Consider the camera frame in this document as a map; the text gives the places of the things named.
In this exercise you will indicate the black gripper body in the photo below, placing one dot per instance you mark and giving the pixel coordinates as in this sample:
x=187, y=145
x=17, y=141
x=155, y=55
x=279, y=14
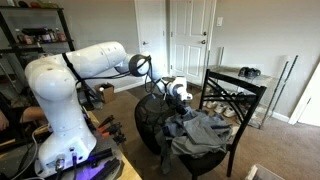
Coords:
x=182, y=105

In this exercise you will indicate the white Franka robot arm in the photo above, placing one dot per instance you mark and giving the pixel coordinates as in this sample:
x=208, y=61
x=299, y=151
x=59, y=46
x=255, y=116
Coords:
x=56, y=83

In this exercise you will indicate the black mesh laundry basket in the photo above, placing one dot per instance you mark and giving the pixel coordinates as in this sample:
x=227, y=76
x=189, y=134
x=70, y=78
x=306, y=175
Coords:
x=150, y=116

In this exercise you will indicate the blue denim jeans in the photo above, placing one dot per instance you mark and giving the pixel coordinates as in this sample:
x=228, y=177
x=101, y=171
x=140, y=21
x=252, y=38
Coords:
x=200, y=140

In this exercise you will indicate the white sneaker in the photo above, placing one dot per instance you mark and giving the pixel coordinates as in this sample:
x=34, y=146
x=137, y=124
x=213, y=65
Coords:
x=230, y=112
x=211, y=104
x=220, y=108

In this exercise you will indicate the dark blue garment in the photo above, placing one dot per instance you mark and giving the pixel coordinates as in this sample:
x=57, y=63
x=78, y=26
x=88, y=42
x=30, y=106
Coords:
x=213, y=119

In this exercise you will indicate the black metal chair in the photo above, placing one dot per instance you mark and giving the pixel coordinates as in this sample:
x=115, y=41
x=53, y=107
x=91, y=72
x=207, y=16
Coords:
x=233, y=81

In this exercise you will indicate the round metal door knob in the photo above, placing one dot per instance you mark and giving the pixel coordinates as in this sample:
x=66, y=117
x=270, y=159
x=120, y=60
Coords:
x=203, y=41

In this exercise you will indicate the black shoe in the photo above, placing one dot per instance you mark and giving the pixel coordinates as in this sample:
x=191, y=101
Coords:
x=244, y=72
x=255, y=73

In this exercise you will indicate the metal deadbolt lock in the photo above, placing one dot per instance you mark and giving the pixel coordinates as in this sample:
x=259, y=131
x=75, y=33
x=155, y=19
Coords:
x=204, y=33

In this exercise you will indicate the small cardboard box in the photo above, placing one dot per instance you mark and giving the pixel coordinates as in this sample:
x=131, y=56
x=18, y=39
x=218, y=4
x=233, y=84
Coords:
x=108, y=95

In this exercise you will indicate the white panel door with deadbolt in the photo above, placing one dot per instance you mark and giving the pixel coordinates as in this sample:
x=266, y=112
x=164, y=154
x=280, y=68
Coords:
x=191, y=20

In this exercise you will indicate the black metal bar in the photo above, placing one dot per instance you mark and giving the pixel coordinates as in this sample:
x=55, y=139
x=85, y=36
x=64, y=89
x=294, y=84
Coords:
x=100, y=155
x=106, y=168

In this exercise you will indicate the clear plastic storage bin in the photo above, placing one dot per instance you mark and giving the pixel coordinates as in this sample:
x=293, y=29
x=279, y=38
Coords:
x=263, y=173

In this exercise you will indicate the white leaning board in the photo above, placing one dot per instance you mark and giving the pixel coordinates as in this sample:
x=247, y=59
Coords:
x=310, y=106

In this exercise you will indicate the red bottle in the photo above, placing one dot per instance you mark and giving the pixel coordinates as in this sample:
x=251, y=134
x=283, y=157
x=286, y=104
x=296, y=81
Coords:
x=61, y=35

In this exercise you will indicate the black metal shelving unit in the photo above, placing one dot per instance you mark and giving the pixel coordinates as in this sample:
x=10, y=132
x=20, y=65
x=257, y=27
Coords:
x=65, y=27

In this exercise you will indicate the brown bottle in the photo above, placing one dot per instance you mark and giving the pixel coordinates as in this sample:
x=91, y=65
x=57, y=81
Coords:
x=53, y=35

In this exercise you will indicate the person's bare limb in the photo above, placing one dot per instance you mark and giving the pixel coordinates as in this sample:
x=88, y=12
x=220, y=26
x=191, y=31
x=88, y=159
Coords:
x=3, y=121
x=33, y=114

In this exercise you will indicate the dark bottle white label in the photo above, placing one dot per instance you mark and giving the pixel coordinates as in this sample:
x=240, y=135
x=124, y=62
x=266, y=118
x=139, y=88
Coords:
x=46, y=36

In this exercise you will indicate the green shelf item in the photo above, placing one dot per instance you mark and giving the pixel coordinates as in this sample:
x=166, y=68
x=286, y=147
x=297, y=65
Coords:
x=49, y=5

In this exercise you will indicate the jar with red label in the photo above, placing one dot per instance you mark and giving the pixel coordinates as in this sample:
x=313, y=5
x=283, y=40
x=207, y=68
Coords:
x=28, y=39

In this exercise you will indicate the orange shelf item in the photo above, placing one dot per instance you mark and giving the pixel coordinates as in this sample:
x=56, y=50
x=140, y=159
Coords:
x=35, y=4

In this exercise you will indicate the dark shelf item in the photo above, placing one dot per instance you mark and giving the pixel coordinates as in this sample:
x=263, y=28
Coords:
x=23, y=4

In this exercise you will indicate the white light switch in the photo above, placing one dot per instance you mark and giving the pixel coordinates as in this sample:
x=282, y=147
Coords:
x=219, y=21

